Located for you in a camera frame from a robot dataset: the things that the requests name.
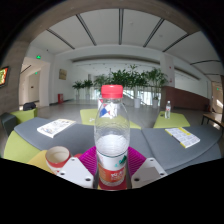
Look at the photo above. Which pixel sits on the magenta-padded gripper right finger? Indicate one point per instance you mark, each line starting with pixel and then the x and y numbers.
pixel 148 172

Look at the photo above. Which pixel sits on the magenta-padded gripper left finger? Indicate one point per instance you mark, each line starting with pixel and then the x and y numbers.
pixel 75 171

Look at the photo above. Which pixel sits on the clear red-capped water bottle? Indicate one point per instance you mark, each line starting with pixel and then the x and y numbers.
pixel 111 146

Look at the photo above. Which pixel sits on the small clear water bottle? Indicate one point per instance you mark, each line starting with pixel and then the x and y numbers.
pixel 168 110

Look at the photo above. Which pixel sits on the red and white cup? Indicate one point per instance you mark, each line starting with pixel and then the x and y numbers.
pixel 56 156

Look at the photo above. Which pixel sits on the white illustrated booklet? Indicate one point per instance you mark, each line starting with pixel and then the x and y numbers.
pixel 55 127

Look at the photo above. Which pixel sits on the yellow-edged printed booklet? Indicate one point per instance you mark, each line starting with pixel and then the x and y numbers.
pixel 182 136

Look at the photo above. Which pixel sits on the large lime green low table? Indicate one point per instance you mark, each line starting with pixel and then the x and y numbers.
pixel 87 116

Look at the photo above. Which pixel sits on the small lime green low table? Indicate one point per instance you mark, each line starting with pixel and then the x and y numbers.
pixel 176 120

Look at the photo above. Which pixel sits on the black bag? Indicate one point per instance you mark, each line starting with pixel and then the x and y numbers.
pixel 29 106

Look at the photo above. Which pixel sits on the dark grey stool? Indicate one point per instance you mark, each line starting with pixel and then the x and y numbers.
pixel 7 123

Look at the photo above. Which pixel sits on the wooden bench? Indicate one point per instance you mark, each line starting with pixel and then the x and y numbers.
pixel 213 118

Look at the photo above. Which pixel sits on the group of potted green plants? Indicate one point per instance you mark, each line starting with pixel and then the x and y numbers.
pixel 130 78

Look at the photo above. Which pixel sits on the green exit sign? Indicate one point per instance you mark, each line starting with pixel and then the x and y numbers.
pixel 38 57

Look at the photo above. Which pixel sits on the framed wall picture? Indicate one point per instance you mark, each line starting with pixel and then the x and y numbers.
pixel 62 74

